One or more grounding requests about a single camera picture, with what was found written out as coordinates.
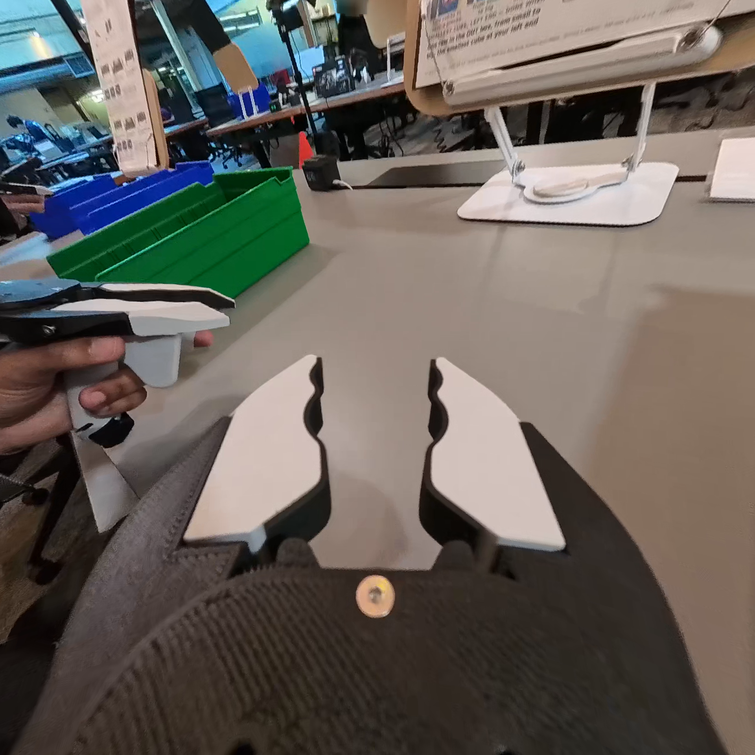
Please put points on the white document stand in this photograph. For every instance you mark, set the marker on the white document stand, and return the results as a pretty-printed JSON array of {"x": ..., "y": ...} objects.
[{"x": 737, "y": 53}]

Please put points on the grey desk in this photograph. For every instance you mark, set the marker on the grey desk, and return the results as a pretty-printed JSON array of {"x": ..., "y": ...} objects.
[{"x": 501, "y": 295}]

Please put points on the orange cone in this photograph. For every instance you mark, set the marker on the orange cone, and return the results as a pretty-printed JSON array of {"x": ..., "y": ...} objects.
[{"x": 304, "y": 148}]

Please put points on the green plastic bin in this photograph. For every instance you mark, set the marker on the green plastic bin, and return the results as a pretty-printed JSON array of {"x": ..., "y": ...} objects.
[{"x": 236, "y": 236}]

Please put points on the black charger box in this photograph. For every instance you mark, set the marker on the black charger box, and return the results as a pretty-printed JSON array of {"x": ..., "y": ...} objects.
[{"x": 319, "y": 172}]

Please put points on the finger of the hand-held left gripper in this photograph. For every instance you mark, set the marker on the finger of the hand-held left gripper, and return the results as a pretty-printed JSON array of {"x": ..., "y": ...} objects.
[
  {"x": 165, "y": 292},
  {"x": 171, "y": 321}
]

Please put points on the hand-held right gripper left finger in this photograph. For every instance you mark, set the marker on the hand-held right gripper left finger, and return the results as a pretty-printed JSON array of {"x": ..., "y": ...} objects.
[{"x": 259, "y": 466}]

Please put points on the printed instruction sheet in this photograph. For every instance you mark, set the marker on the printed instruction sheet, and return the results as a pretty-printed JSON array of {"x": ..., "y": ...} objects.
[{"x": 590, "y": 23}]

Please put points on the person's left hand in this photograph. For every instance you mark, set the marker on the person's left hand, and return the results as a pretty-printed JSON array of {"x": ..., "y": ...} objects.
[{"x": 41, "y": 383}]

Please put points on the black office chair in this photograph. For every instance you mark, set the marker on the black office chair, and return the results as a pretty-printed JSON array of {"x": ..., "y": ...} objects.
[{"x": 50, "y": 513}]

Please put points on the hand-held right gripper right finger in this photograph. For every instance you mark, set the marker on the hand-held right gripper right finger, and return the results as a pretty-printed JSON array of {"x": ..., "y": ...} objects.
[{"x": 489, "y": 472}]

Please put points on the pale oval pad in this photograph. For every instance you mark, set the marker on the pale oval pad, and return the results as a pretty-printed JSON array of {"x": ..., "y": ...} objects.
[{"x": 560, "y": 189}]

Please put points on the laminated paper sheet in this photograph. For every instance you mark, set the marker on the laminated paper sheet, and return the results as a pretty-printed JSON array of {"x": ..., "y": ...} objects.
[{"x": 734, "y": 171}]

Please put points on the brown document board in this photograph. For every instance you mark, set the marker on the brown document board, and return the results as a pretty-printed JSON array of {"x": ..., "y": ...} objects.
[{"x": 127, "y": 88}]

